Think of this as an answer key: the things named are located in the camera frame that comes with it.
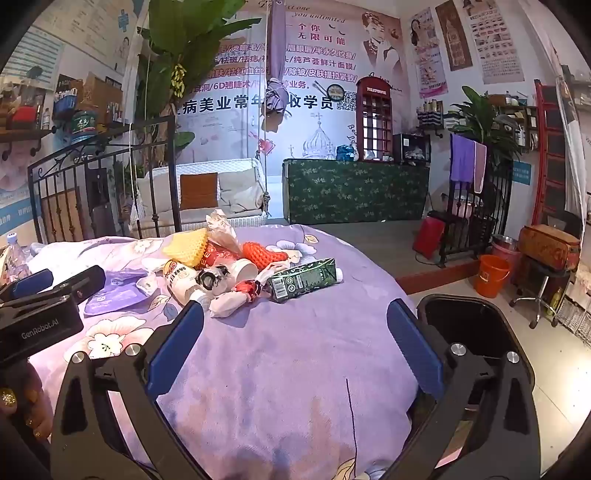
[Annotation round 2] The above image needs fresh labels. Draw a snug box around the white paper cup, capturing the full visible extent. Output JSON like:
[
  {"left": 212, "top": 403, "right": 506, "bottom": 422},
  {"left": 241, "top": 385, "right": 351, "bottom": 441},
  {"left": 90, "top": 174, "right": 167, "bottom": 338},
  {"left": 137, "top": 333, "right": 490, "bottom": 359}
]
[{"left": 228, "top": 258, "right": 259, "bottom": 294}]

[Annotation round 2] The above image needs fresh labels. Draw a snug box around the wooden wall shelf unit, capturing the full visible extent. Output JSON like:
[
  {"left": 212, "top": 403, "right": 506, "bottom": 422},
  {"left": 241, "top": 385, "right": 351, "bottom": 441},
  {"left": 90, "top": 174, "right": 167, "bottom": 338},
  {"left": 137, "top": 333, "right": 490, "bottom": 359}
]
[{"left": 489, "top": 92, "right": 539, "bottom": 153}]

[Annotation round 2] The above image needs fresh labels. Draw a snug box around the pale pink wall poster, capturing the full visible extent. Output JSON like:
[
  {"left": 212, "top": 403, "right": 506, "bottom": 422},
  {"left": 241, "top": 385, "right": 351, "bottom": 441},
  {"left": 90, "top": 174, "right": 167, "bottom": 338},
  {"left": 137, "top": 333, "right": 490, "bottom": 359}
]
[{"left": 0, "top": 148, "right": 40, "bottom": 236}]

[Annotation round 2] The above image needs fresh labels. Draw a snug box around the wooden bracket shelf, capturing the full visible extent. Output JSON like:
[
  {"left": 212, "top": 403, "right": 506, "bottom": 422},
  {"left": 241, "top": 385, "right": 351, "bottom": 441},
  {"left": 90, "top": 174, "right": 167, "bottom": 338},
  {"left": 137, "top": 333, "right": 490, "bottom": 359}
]
[{"left": 0, "top": 124, "right": 56, "bottom": 153}]

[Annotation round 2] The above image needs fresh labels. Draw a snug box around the swing rope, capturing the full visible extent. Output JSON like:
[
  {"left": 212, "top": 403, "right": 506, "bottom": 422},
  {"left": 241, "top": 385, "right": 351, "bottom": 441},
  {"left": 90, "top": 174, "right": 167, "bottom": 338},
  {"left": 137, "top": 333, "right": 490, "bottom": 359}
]
[{"left": 256, "top": 92, "right": 274, "bottom": 217}]

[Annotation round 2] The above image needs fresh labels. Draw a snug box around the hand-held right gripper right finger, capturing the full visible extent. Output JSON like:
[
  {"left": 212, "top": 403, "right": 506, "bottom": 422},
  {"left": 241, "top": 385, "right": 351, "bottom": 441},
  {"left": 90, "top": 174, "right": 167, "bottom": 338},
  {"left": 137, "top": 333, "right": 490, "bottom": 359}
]
[{"left": 383, "top": 299, "right": 541, "bottom": 480}]

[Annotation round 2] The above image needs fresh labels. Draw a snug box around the person's left hand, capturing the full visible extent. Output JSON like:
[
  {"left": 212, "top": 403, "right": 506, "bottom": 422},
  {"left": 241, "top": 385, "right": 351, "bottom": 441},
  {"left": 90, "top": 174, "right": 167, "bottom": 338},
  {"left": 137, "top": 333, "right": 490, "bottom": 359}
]
[{"left": 0, "top": 362, "right": 55, "bottom": 440}]

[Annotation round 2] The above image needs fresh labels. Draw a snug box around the red telephone booth cabinet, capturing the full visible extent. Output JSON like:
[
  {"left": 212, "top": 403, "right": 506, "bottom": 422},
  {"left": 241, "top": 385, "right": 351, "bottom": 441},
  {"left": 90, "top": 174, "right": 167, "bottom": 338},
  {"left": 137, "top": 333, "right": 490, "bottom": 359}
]
[{"left": 355, "top": 74, "right": 393, "bottom": 162}]

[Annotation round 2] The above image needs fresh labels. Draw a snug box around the large printed wall banner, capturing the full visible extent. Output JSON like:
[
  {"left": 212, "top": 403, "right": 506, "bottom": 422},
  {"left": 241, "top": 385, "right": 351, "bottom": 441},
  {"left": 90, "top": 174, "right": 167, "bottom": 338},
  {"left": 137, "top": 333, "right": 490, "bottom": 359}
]
[{"left": 175, "top": 0, "right": 407, "bottom": 181}]

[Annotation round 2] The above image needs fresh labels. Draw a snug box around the blue box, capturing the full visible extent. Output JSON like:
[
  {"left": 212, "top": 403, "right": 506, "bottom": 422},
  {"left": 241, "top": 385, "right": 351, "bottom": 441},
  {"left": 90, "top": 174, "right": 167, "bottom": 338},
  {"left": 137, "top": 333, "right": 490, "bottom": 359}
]
[{"left": 52, "top": 90, "right": 79, "bottom": 123}]

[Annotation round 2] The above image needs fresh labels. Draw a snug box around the pink towel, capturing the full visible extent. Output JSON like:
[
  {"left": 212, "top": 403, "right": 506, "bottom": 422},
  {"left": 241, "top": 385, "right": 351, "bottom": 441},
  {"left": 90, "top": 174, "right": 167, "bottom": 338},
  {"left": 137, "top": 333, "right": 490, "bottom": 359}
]
[{"left": 473, "top": 141, "right": 488, "bottom": 193}]

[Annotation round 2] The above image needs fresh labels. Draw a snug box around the pink basin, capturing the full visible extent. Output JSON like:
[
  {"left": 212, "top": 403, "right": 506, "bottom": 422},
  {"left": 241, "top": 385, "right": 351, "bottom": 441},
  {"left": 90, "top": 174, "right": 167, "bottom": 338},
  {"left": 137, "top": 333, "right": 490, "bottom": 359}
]
[{"left": 455, "top": 194, "right": 483, "bottom": 217}]

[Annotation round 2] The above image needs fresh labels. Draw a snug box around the orange foam fruit net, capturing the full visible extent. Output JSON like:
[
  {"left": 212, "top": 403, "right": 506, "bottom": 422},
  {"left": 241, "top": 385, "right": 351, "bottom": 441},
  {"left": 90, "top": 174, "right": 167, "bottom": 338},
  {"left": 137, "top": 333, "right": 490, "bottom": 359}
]
[{"left": 241, "top": 241, "right": 303, "bottom": 271}]

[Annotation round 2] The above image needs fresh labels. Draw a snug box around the purple wipes packet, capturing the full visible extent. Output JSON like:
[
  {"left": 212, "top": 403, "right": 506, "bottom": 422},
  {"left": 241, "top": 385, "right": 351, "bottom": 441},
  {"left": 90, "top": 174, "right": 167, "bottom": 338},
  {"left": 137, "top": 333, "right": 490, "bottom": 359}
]
[{"left": 83, "top": 270, "right": 158, "bottom": 317}]

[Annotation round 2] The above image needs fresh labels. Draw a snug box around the white chart wall poster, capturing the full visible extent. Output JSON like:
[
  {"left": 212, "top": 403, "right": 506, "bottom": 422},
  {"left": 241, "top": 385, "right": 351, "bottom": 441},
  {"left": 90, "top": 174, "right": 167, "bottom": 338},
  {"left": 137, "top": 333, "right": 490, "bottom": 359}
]
[{"left": 462, "top": 0, "right": 525, "bottom": 85}]

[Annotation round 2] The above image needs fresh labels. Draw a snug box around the green tin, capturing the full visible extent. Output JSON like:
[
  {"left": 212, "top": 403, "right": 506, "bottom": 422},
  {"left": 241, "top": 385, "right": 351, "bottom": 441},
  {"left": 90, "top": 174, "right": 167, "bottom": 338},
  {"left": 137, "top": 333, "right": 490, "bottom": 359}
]
[{"left": 70, "top": 110, "right": 100, "bottom": 145}]

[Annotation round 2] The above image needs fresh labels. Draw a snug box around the brown cushion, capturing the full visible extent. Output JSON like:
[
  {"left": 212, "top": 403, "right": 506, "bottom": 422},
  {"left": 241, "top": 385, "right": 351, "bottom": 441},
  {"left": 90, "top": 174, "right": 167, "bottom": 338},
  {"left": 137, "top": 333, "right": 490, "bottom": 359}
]
[{"left": 179, "top": 173, "right": 219, "bottom": 212}]

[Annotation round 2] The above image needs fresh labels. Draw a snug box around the red patterned cup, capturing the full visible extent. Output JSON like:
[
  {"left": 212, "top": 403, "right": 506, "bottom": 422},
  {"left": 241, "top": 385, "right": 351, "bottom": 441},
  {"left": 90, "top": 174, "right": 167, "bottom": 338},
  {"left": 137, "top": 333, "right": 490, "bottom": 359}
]
[{"left": 194, "top": 240, "right": 241, "bottom": 273}]

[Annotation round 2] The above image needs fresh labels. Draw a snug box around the white plastic bottle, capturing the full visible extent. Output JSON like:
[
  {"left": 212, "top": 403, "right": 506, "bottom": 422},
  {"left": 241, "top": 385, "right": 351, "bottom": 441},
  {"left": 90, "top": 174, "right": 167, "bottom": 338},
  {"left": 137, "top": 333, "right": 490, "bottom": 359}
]
[{"left": 165, "top": 259, "right": 215, "bottom": 308}]

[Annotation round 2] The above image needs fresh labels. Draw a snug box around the grey cushion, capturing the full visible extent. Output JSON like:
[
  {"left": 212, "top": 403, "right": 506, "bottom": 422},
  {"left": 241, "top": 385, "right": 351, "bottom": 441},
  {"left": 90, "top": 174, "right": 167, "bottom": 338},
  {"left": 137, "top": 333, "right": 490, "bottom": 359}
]
[{"left": 136, "top": 175, "right": 178, "bottom": 213}]

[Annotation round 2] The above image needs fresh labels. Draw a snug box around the pink bucket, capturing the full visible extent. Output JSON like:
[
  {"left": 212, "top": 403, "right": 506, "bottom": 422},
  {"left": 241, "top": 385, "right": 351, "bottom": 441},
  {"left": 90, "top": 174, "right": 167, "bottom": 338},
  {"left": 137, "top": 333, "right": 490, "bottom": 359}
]
[{"left": 491, "top": 244, "right": 522, "bottom": 282}]

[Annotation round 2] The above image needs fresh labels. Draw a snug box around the clear water bottle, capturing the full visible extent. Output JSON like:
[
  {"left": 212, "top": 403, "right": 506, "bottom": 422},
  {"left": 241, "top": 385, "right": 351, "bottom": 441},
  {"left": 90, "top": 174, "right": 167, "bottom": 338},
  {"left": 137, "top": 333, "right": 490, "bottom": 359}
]
[{"left": 0, "top": 233, "right": 33, "bottom": 287}]

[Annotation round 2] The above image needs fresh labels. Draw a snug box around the black metal rack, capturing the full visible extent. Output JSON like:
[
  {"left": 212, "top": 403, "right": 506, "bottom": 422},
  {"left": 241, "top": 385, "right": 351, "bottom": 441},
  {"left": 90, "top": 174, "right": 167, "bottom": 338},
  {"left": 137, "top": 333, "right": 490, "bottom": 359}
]
[{"left": 438, "top": 134, "right": 513, "bottom": 268}]

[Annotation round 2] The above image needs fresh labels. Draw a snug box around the red ladder shelf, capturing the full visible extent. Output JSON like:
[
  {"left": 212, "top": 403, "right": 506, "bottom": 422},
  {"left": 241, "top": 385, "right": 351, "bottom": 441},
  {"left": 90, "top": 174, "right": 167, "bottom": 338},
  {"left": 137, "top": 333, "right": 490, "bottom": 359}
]
[{"left": 531, "top": 79, "right": 573, "bottom": 227}]

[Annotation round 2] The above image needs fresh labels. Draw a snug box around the brown wall poster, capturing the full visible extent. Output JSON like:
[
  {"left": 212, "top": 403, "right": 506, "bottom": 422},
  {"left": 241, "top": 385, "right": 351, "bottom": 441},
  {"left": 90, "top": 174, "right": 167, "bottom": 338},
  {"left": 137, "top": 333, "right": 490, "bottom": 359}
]
[{"left": 435, "top": 0, "right": 474, "bottom": 72}]

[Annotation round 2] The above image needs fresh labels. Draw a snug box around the black display box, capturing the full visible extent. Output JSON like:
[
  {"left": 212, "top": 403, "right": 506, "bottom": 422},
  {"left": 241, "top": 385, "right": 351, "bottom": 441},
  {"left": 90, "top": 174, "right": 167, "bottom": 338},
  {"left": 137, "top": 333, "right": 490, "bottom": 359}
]
[{"left": 392, "top": 133, "right": 431, "bottom": 164}]

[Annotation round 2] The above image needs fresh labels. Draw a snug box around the white wicker swing sofa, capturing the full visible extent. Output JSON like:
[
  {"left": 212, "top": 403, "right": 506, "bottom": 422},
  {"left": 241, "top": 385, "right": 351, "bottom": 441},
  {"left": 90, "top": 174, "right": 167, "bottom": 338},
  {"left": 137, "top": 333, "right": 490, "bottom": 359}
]
[{"left": 129, "top": 157, "right": 273, "bottom": 232}]

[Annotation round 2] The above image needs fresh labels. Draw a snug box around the black iron bed frame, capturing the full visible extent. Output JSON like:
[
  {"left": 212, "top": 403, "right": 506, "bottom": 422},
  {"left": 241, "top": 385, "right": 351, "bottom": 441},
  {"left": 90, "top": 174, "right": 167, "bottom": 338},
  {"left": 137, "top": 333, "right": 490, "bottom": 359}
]
[{"left": 28, "top": 115, "right": 183, "bottom": 245}]

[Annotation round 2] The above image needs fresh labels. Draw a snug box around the brown cardboard box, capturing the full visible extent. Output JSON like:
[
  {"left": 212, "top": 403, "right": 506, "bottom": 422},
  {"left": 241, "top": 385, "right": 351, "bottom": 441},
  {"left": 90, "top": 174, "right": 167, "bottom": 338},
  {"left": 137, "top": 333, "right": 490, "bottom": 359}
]
[{"left": 83, "top": 74, "right": 123, "bottom": 116}]

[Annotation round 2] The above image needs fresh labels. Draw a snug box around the beige cushion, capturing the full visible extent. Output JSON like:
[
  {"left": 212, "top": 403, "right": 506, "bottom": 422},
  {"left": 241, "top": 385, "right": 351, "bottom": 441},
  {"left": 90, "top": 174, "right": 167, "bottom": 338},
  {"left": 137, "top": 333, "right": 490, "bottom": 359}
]
[{"left": 218, "top": 167, "right": 262, "bottom": 206}]

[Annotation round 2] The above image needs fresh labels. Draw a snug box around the wall shelf with bottles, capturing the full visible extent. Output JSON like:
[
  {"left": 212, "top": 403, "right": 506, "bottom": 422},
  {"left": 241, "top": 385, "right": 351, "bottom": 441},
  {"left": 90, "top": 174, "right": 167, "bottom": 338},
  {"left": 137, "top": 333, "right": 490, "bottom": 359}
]
[{"left": 416, "top": 99, "right": 446, "bottom": 134}]

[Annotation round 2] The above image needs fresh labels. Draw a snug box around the purple hanging cloth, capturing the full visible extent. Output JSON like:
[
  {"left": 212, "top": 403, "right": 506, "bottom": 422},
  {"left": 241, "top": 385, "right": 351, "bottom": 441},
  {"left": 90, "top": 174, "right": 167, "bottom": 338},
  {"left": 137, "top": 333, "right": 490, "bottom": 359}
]
[{"left": 261, "top": 0, "right": 291, "bottom": 132}]

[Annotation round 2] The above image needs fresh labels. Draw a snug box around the black crumpled wrapper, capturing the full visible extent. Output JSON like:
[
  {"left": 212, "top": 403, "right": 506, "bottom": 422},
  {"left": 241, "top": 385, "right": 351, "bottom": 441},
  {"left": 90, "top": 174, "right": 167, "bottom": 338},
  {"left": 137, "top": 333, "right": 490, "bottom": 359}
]
[{"left": 196, "top": 265, "right": 232, "bottom": 291}]

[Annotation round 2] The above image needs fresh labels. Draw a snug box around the brown patterned box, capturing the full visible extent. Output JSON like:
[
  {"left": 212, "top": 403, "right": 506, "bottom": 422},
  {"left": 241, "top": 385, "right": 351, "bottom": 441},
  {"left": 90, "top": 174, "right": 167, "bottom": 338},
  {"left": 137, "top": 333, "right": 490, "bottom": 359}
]
[{"left": 518, "top": 224, "right": 581, "bottom": 272}]

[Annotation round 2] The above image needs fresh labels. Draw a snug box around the pink woman wall poster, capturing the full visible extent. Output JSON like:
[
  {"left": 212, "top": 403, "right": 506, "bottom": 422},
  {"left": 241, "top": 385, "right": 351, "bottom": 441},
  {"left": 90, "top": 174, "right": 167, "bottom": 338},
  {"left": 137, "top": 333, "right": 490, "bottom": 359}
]
[{"left": 409, "top": 7, "right": 450, "bottom": 99}]

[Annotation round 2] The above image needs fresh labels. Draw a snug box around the purple towel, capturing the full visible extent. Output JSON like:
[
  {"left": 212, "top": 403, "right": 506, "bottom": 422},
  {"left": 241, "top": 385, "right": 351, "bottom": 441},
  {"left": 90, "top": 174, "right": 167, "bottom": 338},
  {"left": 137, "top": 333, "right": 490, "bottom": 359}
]
[{"left": 450, "top": 134, "right": 476, "bottom": 183}]

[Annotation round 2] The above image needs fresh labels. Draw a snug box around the green potted plant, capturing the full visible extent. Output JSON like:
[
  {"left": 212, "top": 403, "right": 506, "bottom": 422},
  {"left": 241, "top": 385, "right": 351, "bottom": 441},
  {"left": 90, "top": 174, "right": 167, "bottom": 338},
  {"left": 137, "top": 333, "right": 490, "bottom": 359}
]
[{"left": 450, "top": 85, "right": 522, "bottom": 162}]

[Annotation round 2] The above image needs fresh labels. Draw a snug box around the white standing banner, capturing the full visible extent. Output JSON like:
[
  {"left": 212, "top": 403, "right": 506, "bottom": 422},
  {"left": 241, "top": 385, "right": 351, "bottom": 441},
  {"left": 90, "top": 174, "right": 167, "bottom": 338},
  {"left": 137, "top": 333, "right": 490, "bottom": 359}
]
[{"left": 554, "top": 74, "right": 589, "bottom": 227}]

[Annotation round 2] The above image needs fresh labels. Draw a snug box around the crumpled clear plastic bag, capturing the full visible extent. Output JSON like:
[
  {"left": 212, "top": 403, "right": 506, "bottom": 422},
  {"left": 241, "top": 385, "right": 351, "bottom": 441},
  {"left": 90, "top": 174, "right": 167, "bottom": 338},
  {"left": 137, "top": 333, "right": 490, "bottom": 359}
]
[{"left": 205, "top": 209, "right": 243, "bottom": 259}]

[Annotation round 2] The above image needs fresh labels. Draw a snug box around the crumpled white tissue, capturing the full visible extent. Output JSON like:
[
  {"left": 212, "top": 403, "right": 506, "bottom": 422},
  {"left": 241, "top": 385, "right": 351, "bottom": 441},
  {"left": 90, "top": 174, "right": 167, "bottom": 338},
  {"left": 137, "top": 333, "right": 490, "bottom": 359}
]
[{"left": 210, "top": 288, "right": 254, "bottom": 319}]

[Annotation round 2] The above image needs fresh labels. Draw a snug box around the red bag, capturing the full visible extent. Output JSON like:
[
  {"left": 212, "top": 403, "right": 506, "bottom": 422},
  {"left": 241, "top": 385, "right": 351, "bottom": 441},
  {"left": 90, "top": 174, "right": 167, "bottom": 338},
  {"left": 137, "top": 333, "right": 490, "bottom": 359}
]
[{"left": 412, "top": 216, "right": 446, "bottom": 260}]

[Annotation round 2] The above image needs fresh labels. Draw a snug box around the blue text wall poster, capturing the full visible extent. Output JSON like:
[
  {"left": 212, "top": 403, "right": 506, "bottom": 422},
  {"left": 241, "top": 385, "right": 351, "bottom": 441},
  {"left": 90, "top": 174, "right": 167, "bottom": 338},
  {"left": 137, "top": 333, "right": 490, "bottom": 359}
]
[{"left": 0, "top": 28, "right": 65, "bottom": 90}]

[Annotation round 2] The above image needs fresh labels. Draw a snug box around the yellow foam fruit net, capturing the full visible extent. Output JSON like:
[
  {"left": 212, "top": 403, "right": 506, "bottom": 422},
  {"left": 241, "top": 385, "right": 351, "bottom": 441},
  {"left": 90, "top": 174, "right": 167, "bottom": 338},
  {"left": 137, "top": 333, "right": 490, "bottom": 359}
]
[{"left": 161, "top": 227, "right": 209, "bottom": 268}]

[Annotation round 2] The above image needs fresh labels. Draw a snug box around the black trash bin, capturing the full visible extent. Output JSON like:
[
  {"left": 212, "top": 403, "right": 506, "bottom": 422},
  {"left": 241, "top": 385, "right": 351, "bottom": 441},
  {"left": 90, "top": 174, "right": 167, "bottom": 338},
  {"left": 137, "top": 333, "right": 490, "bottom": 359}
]
[{"left": 406, "top": 294, "right": 539, "bottom": 444}]

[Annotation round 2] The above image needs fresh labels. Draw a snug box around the chrome stool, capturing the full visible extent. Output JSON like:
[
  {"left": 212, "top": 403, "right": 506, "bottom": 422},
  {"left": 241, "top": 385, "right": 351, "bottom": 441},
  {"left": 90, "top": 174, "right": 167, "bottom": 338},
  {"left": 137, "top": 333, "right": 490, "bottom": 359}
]
[{"left": 510, "top": 258, "right": 573, "bottom": 328}]

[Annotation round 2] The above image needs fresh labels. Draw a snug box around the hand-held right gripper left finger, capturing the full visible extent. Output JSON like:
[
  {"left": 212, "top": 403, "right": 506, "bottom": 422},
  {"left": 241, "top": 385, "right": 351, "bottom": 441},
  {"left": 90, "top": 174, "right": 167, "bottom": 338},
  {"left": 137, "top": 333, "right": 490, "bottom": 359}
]
[{"left": 51, "top": 300, "right": 206, "bottom": 480}]

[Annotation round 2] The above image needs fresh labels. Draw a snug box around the green floral covered counter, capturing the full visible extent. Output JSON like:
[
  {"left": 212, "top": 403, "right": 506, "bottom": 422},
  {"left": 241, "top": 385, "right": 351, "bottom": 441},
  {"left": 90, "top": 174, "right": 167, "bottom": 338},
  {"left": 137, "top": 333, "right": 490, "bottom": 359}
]
[{"left": 283, "top": 158, "right": 431, "bottom": 225}]

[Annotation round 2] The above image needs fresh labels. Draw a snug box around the purple floral blanket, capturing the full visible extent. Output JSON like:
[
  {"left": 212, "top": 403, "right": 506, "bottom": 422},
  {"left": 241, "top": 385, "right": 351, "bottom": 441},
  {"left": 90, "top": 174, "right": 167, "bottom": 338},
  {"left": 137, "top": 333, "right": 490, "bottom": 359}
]
[{"left": 28, "top": 224, "right": 444, "bottom": 480}]

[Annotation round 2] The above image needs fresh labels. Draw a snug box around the white text wall poster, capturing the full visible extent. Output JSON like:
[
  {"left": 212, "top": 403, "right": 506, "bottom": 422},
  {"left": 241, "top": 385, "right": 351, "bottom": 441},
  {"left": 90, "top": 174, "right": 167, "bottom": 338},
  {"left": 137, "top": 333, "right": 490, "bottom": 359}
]
[{"left": 34, "top": 0, "right": 139, "bottom": 77}]

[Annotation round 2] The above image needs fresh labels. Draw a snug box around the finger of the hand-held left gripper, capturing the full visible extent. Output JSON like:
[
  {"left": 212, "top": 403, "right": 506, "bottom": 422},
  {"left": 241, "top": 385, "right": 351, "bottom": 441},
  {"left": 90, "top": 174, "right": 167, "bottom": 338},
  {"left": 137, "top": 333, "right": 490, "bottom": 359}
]
[
  {"left": 53, "top": 265, "right": 107, "bottom": 303},
  {"left": 0, "top": 270, "right": 55, "bottom": 305}
]

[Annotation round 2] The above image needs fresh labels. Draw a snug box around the tall broad-leaf plant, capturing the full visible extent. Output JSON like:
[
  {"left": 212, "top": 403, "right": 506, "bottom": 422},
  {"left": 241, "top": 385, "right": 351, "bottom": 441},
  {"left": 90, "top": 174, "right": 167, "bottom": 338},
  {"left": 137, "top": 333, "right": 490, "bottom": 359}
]
[{"left": 139, "top": 0, "right": 264, "bottom": 158}]

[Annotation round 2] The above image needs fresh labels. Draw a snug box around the green drink carton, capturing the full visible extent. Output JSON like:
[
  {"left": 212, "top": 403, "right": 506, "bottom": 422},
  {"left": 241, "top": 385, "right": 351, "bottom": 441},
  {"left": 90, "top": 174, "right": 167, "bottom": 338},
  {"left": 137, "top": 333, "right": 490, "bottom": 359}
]
[{"left": 265, "top": 257, "right": 341, "bottom": 304}]

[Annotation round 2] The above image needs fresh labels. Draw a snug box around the orange bucket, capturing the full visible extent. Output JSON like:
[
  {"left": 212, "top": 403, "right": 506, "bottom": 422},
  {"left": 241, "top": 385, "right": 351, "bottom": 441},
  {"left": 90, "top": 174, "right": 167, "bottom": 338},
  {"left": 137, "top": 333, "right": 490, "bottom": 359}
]
[{"left": 473, "top": 255, "right": 512, "bottom": 298}]

